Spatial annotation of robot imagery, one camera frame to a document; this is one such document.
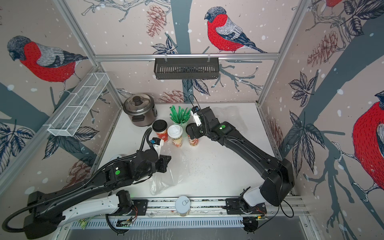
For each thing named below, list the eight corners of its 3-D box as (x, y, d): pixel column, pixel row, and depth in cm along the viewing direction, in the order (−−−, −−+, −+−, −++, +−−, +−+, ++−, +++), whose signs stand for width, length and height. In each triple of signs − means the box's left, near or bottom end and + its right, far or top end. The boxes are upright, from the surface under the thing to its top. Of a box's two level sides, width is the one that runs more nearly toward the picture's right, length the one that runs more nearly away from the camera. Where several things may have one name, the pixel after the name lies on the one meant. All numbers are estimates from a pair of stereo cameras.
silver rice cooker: (129, 130, 107) (117, 111, 90) (136, 111, 119) (126, 91, 103) (155, 130, 106) (147, 111, 90) (159, 111, 119) (153, 90, 103)
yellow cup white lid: (171, 149, 96) (166, 135, 83) (172, 139, 101) (168, 124, 88) (183, 149, 96) (181, 135, 82) (184, 139, 101) (182, 124, 88)
